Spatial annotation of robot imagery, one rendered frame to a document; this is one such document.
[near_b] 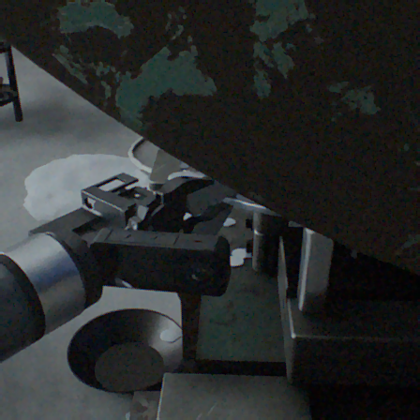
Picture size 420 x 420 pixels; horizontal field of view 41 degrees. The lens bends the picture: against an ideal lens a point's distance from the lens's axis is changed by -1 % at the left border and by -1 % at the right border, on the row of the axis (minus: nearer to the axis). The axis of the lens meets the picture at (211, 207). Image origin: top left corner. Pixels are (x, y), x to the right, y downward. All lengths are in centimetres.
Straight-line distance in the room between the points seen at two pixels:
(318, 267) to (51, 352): 115
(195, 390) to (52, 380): 98
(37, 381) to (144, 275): 108
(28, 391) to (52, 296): 108
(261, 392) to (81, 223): 23
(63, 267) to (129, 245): 6
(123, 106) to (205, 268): 30
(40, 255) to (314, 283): 25
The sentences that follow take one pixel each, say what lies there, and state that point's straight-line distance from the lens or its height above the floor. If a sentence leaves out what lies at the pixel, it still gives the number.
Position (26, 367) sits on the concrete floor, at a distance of 156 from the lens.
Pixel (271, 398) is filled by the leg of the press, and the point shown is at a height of 64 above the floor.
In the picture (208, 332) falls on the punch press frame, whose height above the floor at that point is 64.
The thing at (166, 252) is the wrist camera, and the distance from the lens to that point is 45.
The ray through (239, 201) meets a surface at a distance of 56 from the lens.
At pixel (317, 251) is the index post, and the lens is 51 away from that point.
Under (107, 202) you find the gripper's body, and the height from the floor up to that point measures 82.
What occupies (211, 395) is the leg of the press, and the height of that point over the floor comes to 64.
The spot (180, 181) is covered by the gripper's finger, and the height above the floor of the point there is 83.
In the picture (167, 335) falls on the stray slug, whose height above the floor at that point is 65.
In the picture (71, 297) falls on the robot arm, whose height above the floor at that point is 79.
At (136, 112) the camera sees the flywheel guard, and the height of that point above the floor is 100.
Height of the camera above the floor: 105
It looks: 29 degrees down
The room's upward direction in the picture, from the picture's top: straight up
